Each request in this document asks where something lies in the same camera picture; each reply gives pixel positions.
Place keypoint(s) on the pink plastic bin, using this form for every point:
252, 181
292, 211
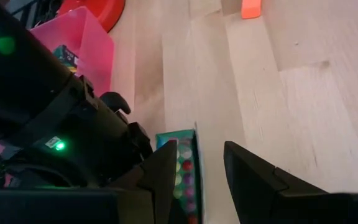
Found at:
95, 56

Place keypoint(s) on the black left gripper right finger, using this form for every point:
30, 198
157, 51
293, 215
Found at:
275, 199

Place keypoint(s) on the yellow green crayon box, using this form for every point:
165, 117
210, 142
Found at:
65, 57
186, 165

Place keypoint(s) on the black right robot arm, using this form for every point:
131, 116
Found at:
17, 77

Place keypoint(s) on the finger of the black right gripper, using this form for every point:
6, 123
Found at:
115, 102

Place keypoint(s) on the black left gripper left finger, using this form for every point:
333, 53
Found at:
73, 207

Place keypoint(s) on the red desk lamp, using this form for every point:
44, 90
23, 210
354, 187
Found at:
104, 12

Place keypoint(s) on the orange rubber eraser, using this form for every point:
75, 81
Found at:
251, 9

